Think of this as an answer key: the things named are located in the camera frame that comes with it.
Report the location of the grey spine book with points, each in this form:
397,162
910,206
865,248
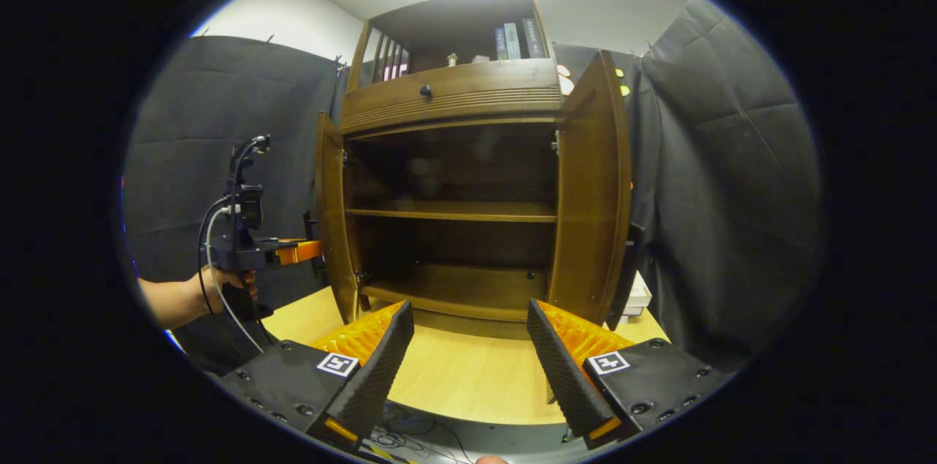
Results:
512,41

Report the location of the white flat book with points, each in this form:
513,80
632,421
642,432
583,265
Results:
632,314

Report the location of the wooden shoe cabinet door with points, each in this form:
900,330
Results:
333,230
589,193

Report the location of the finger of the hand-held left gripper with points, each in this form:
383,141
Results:
300,252

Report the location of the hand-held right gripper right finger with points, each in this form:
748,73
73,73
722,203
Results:
564,376

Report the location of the black backdrop cloth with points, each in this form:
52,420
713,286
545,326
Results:
732,156

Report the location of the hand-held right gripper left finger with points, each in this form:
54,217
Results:
377,376

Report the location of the wooden double-door shoe cabinet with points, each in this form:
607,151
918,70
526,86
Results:
454,211

